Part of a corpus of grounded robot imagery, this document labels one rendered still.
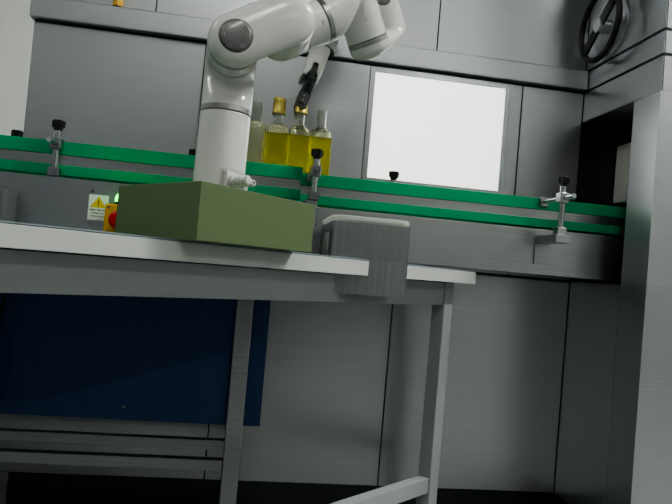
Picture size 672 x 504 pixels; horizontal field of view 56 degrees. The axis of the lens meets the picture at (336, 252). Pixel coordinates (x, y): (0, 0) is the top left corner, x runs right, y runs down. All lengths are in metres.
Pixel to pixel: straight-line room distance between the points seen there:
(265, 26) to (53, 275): 0.54
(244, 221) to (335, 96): 0.88
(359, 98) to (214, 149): 0.79
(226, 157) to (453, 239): 0.75
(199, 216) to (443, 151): 1.06
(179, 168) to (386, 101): 0.66
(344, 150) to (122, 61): 0.67
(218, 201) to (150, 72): 0.94
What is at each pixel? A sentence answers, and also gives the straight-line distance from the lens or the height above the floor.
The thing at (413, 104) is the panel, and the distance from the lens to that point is 1.92.
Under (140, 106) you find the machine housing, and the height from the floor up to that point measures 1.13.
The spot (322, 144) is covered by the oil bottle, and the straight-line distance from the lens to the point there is 1.69.
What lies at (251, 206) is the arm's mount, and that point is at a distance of 1.07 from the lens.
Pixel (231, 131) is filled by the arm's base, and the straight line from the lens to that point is 1.18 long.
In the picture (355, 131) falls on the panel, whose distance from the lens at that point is 1.86.
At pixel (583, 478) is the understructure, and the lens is 2.01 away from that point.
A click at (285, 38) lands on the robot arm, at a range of 1.17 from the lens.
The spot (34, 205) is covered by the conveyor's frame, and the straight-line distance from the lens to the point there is 1.60.
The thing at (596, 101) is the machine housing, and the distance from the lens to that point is 2.09.
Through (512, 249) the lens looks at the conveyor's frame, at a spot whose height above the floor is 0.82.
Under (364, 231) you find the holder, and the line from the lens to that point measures 1.37.
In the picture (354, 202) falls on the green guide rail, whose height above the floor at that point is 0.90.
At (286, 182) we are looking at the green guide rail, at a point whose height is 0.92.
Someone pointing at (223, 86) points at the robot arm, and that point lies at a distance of 1.22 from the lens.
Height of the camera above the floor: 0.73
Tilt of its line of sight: 1 degrees up
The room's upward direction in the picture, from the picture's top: 5 degrees clockwise
